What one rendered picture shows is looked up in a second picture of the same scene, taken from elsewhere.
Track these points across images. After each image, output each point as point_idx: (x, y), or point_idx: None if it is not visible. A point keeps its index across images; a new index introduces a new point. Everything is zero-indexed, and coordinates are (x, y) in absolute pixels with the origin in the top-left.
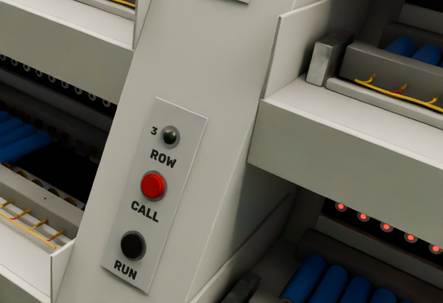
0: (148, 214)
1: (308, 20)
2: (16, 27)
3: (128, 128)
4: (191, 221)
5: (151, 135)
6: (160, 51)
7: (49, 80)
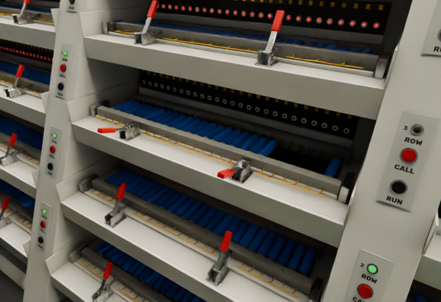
0: (407, 170)
1: None
2: (300, 85)
3: (386, 129)
4: (435, 171)
5: (404, 130)
6: (403, 87)
7: (264, 113)
